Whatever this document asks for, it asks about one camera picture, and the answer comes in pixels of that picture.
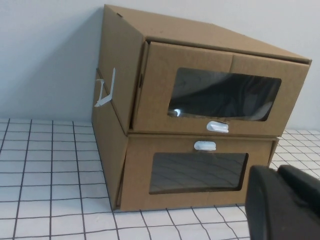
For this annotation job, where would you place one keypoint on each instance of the brown cardboard drawer with window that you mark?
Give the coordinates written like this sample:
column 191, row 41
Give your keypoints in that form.
column 160, row 75
column 175, row 200

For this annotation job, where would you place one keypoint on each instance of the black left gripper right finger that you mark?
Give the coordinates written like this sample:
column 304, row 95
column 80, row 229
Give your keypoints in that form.
column 305, row 190

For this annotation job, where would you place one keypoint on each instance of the white plastic connector clip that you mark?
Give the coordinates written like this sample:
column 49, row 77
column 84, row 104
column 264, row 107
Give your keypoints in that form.
column 112, row 85

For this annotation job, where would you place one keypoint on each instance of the brown cardboard box sleeve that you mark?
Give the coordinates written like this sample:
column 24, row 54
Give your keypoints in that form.
column 200, row 37
column 107, row 130

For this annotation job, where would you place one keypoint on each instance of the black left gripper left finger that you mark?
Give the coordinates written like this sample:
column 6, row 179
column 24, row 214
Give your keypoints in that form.
column 270, row 212

